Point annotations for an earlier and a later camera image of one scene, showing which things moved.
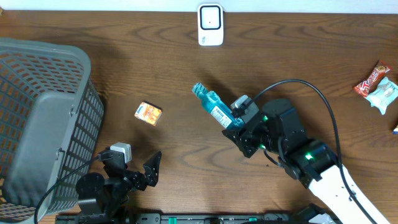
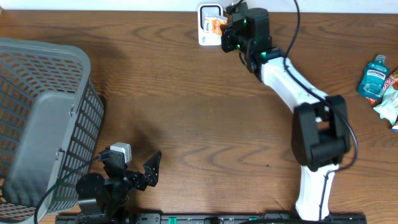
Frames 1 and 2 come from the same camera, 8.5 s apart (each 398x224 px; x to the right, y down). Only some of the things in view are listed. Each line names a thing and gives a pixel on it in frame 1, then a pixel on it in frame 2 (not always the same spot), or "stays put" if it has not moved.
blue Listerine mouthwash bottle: (214, 104) → (373, 81)
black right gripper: (242, 140) → (226, 31)
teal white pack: (386, 92) → (388, 108)
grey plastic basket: (51, 120) stays put
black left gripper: (151, 176) stays put
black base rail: (185, 218) stays put
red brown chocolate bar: (370, 83) → (390, 81)
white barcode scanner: (210, 24) stays put
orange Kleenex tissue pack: (148, 112) → (214, 25)
